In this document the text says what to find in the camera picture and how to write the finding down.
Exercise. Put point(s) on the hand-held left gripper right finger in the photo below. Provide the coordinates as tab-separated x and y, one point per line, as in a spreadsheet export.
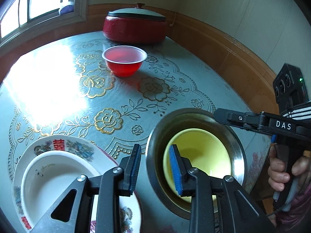
175	172

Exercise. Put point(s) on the stainless steel bowl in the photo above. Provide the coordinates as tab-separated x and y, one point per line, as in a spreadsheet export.
234	145

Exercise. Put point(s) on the yellow bowl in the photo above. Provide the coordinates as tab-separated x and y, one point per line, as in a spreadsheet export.
201	150

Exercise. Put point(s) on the plain white deep plate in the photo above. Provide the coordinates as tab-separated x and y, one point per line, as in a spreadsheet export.
48	182

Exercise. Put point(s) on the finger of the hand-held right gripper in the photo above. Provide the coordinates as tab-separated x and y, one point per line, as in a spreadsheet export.
273	138
233	117

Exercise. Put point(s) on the white floral print plate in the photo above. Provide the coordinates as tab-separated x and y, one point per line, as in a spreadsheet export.
73	148

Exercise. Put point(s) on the pink rimmed plate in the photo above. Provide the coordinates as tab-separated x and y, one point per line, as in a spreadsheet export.
108	155

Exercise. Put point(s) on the red cooking pot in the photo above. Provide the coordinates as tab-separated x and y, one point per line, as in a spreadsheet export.
133	30

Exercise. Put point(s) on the window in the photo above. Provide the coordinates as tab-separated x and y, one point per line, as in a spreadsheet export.
38	2

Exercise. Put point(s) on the purple packet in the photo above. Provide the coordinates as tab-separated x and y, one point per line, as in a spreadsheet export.
66	8

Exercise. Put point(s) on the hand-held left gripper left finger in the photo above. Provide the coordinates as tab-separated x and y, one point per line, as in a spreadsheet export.
136	172

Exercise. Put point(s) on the red plastic bowl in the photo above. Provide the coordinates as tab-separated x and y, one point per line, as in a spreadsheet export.
124	66

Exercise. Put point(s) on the grey pot lid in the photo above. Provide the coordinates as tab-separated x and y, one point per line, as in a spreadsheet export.
136	13

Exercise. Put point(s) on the person's right hand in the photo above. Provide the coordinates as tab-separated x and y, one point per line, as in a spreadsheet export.
277	174

